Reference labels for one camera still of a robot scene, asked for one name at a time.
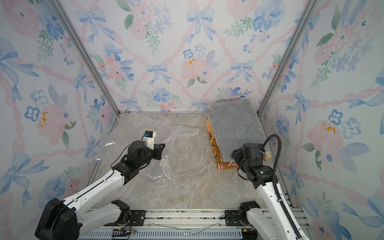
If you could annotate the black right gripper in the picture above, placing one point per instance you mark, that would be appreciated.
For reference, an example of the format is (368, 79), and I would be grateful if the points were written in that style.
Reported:
(238, 154)

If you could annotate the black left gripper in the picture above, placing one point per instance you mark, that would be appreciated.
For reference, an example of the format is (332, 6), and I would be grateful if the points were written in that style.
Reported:
(158, 150)

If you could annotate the orange cartoon print blanket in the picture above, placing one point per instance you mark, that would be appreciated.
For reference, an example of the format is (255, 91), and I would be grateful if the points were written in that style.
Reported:
(221, 165)

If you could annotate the clear plastic vacuum bag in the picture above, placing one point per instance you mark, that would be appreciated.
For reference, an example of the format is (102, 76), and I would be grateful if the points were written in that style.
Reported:
(181, 132)

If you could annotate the grey fleece blanket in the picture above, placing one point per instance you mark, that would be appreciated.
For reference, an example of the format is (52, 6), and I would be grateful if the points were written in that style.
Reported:
(235, 123)

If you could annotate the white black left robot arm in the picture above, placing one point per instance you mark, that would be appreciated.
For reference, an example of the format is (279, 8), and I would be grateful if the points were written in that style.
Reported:
(72, 218)

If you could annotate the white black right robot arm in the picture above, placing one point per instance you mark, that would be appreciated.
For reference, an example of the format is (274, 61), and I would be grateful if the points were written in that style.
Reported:
(270, 204)

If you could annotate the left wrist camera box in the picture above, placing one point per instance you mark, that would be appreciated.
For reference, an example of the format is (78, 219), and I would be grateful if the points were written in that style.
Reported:
(149, 139)

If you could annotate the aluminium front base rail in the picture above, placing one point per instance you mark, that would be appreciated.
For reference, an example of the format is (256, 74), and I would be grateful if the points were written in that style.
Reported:
(198, 220)

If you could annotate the right rear aluminium corner post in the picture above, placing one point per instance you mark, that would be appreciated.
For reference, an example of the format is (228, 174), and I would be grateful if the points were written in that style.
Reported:
(291, 47)

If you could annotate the aluminium corner post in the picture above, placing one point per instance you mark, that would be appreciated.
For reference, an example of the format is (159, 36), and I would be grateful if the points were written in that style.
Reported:
(291, 47)
(64, 19)

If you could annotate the left rear aluminium corner post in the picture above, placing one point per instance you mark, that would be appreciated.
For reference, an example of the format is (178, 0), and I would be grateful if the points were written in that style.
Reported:
(64, 19)

